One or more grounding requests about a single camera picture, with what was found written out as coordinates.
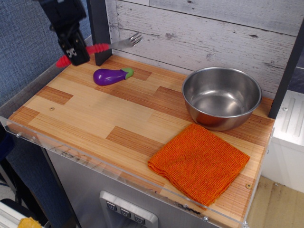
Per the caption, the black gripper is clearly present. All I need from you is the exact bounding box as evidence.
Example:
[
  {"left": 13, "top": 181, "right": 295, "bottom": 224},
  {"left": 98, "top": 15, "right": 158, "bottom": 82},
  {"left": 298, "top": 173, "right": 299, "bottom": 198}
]
[{"left": 39, "top": 0, "right": 90, "bottom": 66}]

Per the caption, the red handled metal fork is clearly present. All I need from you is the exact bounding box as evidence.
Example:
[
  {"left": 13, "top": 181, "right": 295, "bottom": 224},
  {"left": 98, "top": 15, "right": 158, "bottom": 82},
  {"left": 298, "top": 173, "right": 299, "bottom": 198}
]
[{"left": 56, "top": 32, "right": 143, "bottom": 68}]

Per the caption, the stainless steel cabinet front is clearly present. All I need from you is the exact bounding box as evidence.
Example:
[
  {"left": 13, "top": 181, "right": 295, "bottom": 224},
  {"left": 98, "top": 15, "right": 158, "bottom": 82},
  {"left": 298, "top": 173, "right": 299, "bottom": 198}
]
[{"left": 46, "top": 148, "right": 243, "bottom": 228}]

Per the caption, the stainless steel bowl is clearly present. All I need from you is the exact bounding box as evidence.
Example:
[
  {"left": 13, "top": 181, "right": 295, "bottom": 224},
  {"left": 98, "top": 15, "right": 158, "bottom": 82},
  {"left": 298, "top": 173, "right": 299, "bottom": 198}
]
[{"left": 181, "top": 67, "right": 262, "bottom": 131}]

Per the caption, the dark grey post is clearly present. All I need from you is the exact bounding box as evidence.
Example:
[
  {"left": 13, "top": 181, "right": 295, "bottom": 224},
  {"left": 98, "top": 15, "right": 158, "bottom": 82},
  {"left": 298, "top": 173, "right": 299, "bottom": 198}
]
[
  {"left": 267, "top": 0, "right": 304, "bottom": 119},
  {"left": 86, "top": 0, "right": 113, "bottom": 67}
]

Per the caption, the dark grey right post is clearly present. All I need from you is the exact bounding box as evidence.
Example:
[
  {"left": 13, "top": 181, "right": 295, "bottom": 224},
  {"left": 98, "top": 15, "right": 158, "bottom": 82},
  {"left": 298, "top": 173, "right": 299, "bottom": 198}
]
[{"left": 267, "top": 0, "right": 304, "bottom": 119}]

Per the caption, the purple toy eggplant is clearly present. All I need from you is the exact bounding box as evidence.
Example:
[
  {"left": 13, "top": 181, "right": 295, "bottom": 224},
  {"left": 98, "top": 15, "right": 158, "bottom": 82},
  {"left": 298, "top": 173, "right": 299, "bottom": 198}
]
[{"left": 93, "top": 68, "right": 134, "bottom": 86}]

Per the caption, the silver button panel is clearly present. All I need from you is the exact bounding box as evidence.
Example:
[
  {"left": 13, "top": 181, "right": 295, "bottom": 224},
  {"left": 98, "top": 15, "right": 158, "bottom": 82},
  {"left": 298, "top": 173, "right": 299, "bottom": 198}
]
[{"left": 99, "top": 190, "right": 159, "bottom": 228}]

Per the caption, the dark grey left post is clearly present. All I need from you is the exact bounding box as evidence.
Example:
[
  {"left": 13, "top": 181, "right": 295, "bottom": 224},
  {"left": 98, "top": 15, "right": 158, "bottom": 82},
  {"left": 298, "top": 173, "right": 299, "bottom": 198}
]
[{"left": 86, "top": 0, "right": 113, "bottom": 67}]

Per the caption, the orange knitted towel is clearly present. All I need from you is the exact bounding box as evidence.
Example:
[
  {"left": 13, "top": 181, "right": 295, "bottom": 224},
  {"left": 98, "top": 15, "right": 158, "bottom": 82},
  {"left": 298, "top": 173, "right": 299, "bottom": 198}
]
[{"left": 148, "top": 123, "right": 250, "bottom": 206}]

